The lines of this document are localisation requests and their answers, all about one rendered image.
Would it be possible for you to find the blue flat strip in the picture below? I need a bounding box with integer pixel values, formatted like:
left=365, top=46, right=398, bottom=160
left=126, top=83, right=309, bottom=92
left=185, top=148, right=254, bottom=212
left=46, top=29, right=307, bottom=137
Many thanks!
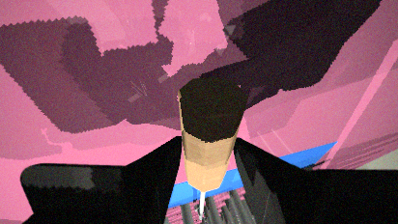
left=168, top=142, right=337, bottom=209

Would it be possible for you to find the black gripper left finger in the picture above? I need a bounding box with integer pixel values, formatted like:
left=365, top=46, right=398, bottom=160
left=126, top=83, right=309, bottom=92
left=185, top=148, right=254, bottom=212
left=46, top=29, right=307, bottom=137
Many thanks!
left=20, top=136, right=182, bottom=224

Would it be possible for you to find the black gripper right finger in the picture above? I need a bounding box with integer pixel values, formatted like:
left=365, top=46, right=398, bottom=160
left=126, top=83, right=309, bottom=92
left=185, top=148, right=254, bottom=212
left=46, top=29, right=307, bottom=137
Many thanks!
left=233, top=137, right=398, bottom=224

